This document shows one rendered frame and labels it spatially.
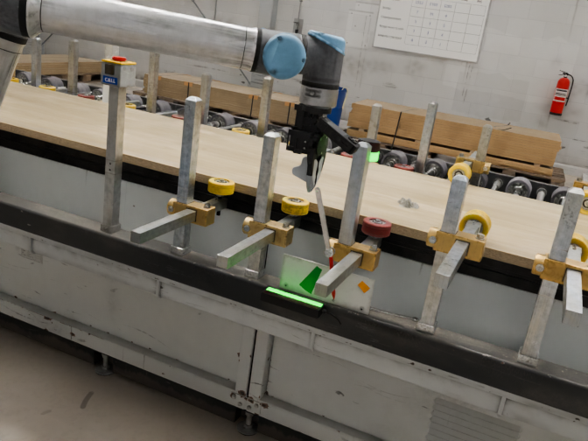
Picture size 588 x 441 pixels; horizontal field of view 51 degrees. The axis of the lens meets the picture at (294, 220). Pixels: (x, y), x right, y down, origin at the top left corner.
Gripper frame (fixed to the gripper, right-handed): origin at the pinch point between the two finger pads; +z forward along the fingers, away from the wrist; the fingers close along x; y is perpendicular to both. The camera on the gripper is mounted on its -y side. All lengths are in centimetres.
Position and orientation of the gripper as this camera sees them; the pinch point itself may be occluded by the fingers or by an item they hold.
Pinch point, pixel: (312, 187)
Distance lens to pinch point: 154.4
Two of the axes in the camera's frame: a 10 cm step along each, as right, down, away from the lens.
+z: -1.4, 9.4, 3.1
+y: -9.1, -2.5, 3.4
